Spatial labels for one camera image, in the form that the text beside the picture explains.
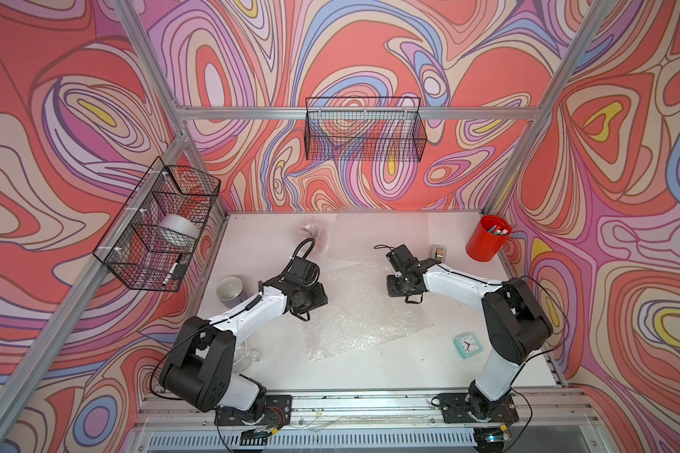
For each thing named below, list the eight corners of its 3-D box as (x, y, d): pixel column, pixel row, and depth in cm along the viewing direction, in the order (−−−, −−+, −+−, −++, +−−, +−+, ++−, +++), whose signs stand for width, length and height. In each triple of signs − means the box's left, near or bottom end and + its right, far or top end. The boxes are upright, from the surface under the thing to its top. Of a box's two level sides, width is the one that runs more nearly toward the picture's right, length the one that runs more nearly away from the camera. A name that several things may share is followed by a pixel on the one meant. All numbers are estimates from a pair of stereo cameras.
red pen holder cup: (462, 253, 108) (475, 231, 97) (471, 234, 114) (484, 211, 104) (490, 265, 104) (506, 244, 94) (498, 244, 110) (513, 222, 100)
